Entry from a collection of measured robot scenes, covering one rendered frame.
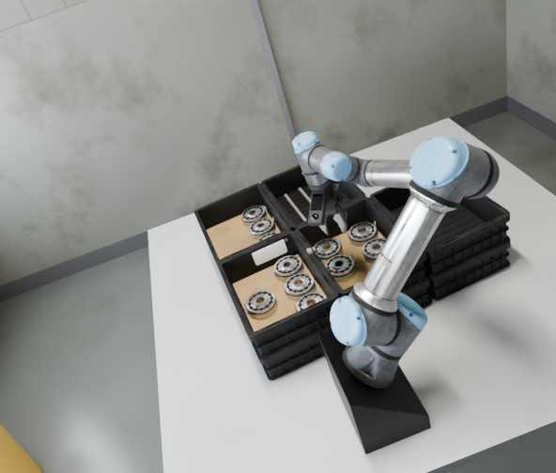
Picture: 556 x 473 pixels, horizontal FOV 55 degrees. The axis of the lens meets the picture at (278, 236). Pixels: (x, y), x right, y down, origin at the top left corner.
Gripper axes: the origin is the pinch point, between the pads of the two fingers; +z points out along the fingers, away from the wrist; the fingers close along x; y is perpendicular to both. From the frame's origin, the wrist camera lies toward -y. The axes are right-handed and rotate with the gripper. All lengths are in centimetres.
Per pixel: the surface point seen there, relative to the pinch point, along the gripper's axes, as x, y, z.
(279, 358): 15.3, -36.6, 18.4
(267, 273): 29.0, -3.8, 14.6
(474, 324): -40, -12, 31
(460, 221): -35.0, 24.1, 19.8
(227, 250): 50, 9, 14
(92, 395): 158, -19, 90
